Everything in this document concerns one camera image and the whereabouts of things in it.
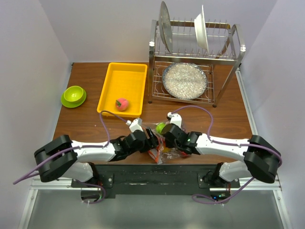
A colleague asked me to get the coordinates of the green fake fruit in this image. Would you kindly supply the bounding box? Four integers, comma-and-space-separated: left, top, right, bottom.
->
155, 122, 166, 134

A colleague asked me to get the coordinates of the clear zip top bag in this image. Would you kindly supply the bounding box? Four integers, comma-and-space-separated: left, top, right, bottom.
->
143, 121, 188, 164

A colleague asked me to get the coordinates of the pink fake meat pack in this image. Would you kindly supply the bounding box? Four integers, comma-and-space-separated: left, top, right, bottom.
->
115, 98, 129, 112

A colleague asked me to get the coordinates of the orange red fake mango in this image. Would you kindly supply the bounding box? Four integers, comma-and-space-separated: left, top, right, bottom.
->
162, 147, 171, 153

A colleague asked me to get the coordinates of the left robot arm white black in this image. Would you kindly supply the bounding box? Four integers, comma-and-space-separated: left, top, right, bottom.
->
34, 128, 159, 187

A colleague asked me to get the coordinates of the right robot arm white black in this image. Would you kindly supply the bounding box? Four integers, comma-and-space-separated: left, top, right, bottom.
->
161, 124, 282, 187

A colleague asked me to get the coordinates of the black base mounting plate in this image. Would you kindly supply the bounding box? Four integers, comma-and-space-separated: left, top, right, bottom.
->
71, 164, 240, 200

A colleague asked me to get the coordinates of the speckled blue rim plate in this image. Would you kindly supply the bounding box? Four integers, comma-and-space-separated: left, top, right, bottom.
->
162, 63, 208, 100

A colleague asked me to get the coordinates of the yellow plastic tray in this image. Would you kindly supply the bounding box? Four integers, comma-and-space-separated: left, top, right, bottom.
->
97, 62, 148, 118

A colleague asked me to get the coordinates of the steel dish rack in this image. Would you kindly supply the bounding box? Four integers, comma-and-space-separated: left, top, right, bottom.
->
147, 20, 246, 107

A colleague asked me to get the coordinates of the green plastic bowl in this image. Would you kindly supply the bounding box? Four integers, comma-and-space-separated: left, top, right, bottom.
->
61, 85, 87, 108

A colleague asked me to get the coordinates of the white plate upright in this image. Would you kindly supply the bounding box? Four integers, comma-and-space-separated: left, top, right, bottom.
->
194, 5, 209, 53

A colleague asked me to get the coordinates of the grey metal plate upright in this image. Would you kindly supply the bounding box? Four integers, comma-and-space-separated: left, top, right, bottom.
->
158, 1, 173, 53

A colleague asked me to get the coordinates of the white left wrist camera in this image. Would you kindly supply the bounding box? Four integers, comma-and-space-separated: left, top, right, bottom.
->
126, 118, 143, 133

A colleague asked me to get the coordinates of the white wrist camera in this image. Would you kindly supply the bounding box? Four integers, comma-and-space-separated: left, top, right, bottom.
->
126, 118, 143, 133
167, 112, 182, 128

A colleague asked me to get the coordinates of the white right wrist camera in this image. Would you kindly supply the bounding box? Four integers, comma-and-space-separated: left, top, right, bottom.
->
167, 112, 182, 128

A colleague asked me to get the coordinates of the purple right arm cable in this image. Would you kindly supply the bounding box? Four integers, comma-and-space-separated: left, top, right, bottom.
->
170, 105, 283, 206

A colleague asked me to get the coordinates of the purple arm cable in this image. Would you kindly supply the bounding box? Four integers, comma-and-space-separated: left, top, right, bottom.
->
13, 110, 131, 185
170, 105, 283, 206

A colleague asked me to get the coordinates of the aluminium frame rail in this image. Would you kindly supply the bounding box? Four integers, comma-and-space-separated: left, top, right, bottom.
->
20, 165, 292, 229

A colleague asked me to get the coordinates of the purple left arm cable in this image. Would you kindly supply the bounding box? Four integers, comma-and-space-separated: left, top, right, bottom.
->
13, 110, 131, 185

